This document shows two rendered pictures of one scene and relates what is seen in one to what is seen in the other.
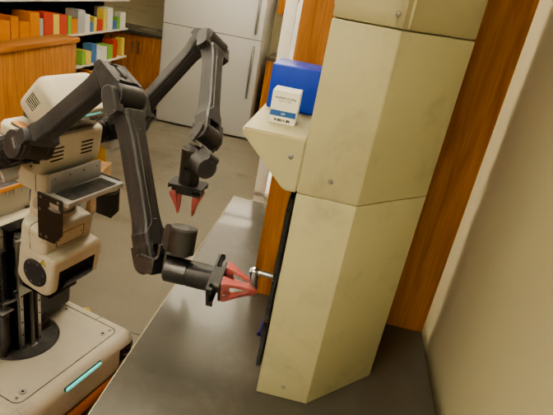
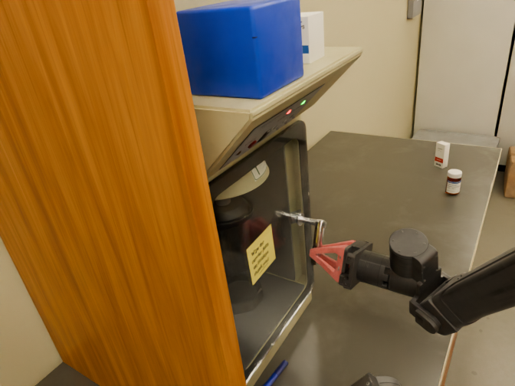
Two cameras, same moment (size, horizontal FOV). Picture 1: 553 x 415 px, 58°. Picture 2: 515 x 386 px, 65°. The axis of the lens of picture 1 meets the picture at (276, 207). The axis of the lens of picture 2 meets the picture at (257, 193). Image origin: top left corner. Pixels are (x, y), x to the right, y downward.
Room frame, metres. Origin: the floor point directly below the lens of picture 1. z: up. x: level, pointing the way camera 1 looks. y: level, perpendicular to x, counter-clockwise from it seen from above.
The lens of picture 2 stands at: (1.50, 0.25, 1.63)
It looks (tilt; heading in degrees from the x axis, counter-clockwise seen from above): 28 degrees down; 211
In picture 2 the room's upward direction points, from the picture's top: 7 degrees counter-clockwise
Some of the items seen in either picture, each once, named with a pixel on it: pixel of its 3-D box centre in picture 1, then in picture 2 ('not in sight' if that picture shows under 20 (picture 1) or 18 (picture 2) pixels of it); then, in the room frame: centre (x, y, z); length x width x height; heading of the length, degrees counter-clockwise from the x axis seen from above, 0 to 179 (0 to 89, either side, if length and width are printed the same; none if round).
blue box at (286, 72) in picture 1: (296, 86); (244, 46); (1.08, 0.01, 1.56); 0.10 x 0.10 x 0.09; 85
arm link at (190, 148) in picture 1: (192, 157); not in sight; (1.32, 0.26, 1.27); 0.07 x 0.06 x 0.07; 38
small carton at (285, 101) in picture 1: (285, 105); (300, 37); (0.94, 0.02, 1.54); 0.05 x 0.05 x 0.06; 86
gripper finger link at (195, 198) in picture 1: (189, 200); not in sight; (1.33, 0.25, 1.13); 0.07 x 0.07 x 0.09; 85
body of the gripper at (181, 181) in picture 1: (188, 176); not in sight; (1.33, 0.26, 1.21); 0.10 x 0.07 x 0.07; 85
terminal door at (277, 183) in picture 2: (283, 256); (270, 253); (1.00, -0.04, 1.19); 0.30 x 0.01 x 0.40; 175
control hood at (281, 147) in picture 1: (283, 137); (283, 106); (1.00, 0.01, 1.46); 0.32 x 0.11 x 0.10; 175
